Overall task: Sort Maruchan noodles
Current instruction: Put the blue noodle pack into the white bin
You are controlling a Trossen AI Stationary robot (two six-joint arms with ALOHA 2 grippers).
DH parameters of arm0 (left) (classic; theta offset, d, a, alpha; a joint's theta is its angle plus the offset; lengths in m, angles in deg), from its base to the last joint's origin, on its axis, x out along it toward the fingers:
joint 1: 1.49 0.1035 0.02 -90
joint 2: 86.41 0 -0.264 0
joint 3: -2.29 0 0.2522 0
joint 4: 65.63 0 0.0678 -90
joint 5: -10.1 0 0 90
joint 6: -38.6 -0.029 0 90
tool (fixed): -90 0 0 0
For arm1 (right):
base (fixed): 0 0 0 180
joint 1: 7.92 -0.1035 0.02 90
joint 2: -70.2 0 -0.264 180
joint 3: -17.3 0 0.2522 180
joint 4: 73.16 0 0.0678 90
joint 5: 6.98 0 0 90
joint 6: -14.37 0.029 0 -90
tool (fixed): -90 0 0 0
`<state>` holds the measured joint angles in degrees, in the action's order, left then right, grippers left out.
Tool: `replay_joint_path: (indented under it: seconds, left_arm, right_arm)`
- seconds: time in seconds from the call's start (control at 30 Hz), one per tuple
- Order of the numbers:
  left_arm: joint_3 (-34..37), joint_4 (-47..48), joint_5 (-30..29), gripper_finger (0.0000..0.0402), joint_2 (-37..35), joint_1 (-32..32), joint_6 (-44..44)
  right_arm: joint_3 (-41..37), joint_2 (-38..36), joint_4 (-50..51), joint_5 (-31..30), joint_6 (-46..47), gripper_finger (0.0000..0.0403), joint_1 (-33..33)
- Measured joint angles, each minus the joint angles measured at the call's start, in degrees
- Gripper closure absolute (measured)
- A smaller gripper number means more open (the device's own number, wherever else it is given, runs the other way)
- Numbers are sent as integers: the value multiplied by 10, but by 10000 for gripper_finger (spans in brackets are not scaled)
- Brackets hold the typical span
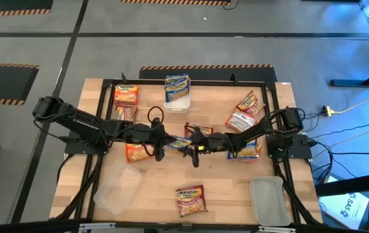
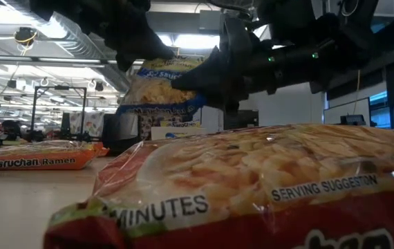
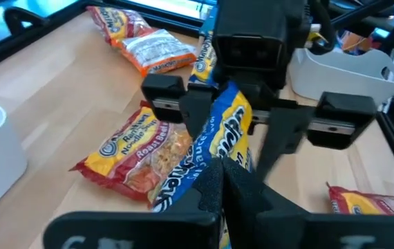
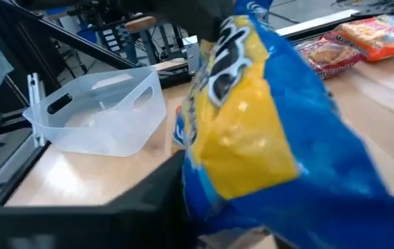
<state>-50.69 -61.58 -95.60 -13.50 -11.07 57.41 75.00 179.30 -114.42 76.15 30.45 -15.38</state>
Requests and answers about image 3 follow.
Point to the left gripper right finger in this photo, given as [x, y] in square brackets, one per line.
[321, 231]

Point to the black frame bracket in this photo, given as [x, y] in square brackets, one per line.
[24, 15]

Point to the blue Maruchan ramen pack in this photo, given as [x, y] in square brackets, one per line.
[202, 65]
[231, 131]

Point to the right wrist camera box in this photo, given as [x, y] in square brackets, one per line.
[249, 52]

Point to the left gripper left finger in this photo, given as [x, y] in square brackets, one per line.
[131, 230]

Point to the red Maruchan ramen pack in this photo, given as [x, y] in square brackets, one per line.
[363, 204]
[131, 148]

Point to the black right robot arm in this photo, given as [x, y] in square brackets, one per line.
[259, 17]

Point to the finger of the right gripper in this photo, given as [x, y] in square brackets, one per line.
[197, 110]
[283, 135]

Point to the light grey plastic bin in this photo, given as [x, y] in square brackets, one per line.
[338, 76]

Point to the orange Maruchan ramen pack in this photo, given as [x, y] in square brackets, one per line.
[155, 52]
[121, 24]

